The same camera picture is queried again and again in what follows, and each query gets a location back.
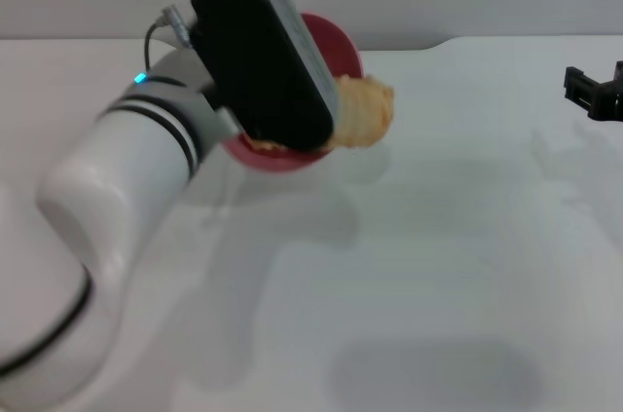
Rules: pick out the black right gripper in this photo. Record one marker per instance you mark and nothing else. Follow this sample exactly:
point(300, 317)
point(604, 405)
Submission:
point(614, 100)

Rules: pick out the orange striped bread loaf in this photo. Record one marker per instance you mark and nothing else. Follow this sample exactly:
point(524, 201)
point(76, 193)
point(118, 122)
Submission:
point(362, 115)

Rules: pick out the pink plastic bowl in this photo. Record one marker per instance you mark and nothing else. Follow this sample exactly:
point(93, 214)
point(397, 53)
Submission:
point(340, 47)

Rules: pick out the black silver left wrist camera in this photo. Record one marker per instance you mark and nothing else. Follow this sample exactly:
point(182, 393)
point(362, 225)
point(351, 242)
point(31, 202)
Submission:
point(272, 56)

